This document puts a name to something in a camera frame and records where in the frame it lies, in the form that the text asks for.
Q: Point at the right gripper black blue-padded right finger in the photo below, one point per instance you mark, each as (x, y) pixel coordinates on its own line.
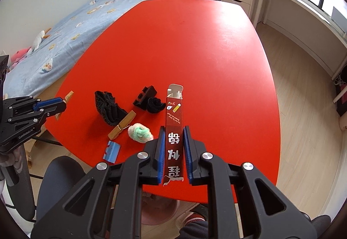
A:
(241, 198)

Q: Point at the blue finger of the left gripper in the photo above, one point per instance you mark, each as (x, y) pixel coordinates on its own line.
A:
(37, 105)

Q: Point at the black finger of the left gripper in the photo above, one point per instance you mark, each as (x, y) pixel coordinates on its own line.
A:
(51, 108)

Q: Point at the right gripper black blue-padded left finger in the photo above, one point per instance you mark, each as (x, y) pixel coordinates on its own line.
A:
(107, 200)

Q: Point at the black sock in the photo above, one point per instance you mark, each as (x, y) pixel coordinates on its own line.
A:
(107, 107)

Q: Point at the small blue plastic clip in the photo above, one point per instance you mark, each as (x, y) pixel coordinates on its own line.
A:
(111, 152)

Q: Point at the wooden clothespin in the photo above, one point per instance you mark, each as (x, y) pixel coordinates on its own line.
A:
(122, 125)

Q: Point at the green white tissue ball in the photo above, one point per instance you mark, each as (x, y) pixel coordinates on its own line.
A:
(140, 133)

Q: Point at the black binder clip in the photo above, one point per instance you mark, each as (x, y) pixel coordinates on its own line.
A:
(141, 100)

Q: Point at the long red cardboard box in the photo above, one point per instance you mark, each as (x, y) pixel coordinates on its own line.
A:
(173, 170)

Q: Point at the black scrunchie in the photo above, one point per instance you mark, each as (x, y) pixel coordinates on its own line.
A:
(155, 105)

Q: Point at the pink trash bin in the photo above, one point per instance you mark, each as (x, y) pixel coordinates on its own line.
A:
(156, 209)

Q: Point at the gloved left hand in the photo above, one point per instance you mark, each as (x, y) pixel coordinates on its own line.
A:
(11, 166)

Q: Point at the right black white shoe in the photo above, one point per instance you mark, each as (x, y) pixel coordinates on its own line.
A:
(198, 213)

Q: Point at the left leg dark trousers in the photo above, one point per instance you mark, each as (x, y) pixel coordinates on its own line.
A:
(61, 175)

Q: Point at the pink plush toy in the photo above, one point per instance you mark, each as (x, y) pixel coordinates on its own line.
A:
(18, 56)

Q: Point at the red table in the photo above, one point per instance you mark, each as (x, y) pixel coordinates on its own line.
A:
(210, 48)

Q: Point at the bed with blue sheet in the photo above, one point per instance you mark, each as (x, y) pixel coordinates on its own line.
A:
(67, 42)

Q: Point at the white duck plush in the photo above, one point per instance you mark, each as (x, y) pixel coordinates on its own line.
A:
(37, 40)

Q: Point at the black office chair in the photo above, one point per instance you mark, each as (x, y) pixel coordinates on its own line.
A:
(21, 194)

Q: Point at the white long desk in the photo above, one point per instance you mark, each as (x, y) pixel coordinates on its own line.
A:
(303, 25)

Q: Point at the black camera box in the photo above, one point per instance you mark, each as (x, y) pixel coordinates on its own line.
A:
(3, 71)

